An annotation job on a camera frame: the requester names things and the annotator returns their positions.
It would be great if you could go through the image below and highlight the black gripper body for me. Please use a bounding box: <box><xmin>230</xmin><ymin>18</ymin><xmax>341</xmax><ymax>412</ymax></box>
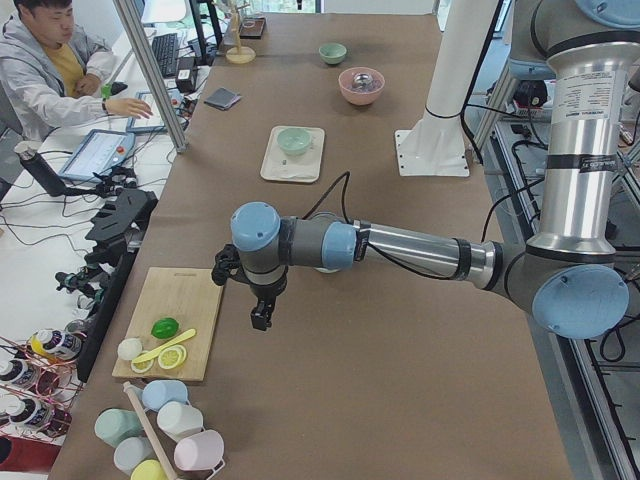
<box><xmin>250</xmin><ymin>279</ymin><xmax>287</xmax><ymax>316</ymax></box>

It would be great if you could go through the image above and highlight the green bowl from end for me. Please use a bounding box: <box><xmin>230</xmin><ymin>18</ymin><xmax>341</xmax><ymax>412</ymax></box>
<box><xmin>318</xmin><ymin>42</ymin><xmax>348</xmax><ymax>65</ymax></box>

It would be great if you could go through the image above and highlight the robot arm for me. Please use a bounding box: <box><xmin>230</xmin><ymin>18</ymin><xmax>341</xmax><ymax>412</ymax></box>
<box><xmin>212</xmin><ymin>1</ymin><xmax>639</xmax><ymax>339</ymax></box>

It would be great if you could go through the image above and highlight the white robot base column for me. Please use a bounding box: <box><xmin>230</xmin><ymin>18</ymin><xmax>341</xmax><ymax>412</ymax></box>
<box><xmin>395</xmin><ymin>0</ymin><xmax>501</xmax><ymax>177</ymax></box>

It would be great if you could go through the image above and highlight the yellow plastic knife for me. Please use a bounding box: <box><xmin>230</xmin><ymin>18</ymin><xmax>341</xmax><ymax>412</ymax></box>
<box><xmin>132</xmin><ymin>328</ymin><xmax>197</xmax><ymax>364</ymax></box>

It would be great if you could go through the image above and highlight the bamboo cutting board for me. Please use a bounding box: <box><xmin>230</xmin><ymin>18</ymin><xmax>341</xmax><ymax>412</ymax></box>
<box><xmin>111</xmin><ymin>266</ymin><xmax>226</xmax><ymax>384</ymax></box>

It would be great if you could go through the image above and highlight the green lime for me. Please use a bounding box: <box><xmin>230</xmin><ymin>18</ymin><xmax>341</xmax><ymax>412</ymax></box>
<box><xmin>151</xmin><ymin>317</ymin><xmax>180</xmax><ymax>339</ymax></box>

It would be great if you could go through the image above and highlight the lemon slice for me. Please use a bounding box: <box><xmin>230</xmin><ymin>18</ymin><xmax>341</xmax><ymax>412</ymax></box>
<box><xmin>157</xmin><ymin>344</ymin><xmax>187</xmax><ymax>370</ymax></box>
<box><xmin>130</xmin><ymin>358</ymin><xmax>155</xmax><ymax>374</ymax></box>

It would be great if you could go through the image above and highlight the blue cup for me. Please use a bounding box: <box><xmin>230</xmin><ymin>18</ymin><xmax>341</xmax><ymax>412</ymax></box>
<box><xmin>142</xmin><ymin>379</ymin><xmax>189</xmax><ymax>412</ymax></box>

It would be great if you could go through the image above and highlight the white cup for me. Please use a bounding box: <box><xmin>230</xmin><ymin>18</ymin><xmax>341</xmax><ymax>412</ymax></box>
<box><xmin>156</xmin><ymin>401</ymin><xmax>204</xmax><ymax>442</ymax></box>

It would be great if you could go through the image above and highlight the white garlic bun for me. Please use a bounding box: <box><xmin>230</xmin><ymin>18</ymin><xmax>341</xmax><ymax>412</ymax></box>
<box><xmin>117</xmin><ymin>337</ymin><xmax>143</xmax><ymax>361</ymax></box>

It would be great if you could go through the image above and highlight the white rabbit tray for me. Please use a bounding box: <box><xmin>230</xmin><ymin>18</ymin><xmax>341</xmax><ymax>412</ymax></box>
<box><xmin>260</xmin><ymin>125</ymin><xmax>325</xmax><ymax>184</ymax></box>

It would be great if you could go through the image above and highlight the pink cup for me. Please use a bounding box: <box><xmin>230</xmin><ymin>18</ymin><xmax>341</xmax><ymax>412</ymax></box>
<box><xmin>174</xmin><ymin>430</ymin><xmax>225</xmax><ymax>471</ymax></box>

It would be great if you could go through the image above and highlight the green bowl on tray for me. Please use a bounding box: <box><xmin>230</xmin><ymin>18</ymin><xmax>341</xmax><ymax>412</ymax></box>
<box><xmin>276</xmin><ymin>127</ymin><xmax>312</xmax><ymax>156</ymax></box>

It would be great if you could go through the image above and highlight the green cup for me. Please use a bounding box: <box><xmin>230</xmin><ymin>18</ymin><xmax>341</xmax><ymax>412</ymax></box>
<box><xmin>94</xmin><ymin>408</ymin><xmax>144</xmax><ymax>448</ymax></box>

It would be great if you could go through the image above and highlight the grey cup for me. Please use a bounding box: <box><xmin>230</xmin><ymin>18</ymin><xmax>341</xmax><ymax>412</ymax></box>
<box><xmin>113</xmin><ymin>437</ymin><xmax>153</xmax><ymax>476</ymax></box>

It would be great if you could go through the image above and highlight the yellow cup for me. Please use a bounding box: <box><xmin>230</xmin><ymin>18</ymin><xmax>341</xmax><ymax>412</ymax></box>
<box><xmin>130</xmin><ymin>459</ymin><xmax>168</xmax><ymax>480</ymax></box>

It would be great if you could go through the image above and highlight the grey cloth pouch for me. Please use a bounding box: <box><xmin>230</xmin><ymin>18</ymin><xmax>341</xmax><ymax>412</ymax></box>
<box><xmin>204</xmin><ymin>87</ymin><xmax>242</xmax><ymax>111</ymax></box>

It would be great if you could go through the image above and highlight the yellow bottle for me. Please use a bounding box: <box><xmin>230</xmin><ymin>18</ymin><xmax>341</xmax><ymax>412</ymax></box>
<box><xmin>30</xmin><ymin>329</ymin><xmax>83</xmax><ymax>361</ymax></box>

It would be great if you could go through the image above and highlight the teach pendant tablet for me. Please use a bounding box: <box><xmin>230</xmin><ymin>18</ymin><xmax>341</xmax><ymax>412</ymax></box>
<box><xmin>125</xmin><ymin>89</ymin><xmax>182</xmax><ymax>134</ymax></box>
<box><xmin>58</xmin><ymin>129</ymin><xmax>135</xmax><ymax>183</ymax></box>

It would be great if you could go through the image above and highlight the pink bowl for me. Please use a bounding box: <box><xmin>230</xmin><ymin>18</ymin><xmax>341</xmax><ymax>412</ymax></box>
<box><xmin>338</xmin><ymin>67</ymin><xmax>385</xmax><ymax>106</ymax></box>

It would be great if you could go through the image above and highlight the wooden mug tree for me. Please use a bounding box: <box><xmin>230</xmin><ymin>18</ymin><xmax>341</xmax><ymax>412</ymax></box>
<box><xmin>221</xmin><ymin>1</ymin><xmax>256</xmax><ymax>65</ymax></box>

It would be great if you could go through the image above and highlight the black keyboard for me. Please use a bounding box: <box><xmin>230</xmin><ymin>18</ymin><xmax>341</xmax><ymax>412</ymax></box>
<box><xmin>151</xmin><ymin>33</ymin><xmax>179</xmax><ymax>78</ymax></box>

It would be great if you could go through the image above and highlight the seated person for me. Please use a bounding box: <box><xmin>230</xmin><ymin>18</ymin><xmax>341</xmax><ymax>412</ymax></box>
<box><xmin>1</xmin><ymin>1</ymin><xmax>152</xmax><ymax>141</ymax></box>

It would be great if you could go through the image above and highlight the black camera mount wrist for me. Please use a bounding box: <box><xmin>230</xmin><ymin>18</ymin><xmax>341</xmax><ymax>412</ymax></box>
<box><xmin>211</xmin><ymin>244</ymin><xmax>241</xmax><ymax>287</ymax></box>

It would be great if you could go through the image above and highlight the aluminium frame post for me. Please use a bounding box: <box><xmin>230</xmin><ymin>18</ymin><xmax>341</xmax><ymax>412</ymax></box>
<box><xmin>113</xmin><ymin>0</ymin><xmax>187</xmax><ymax>154</ymax></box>

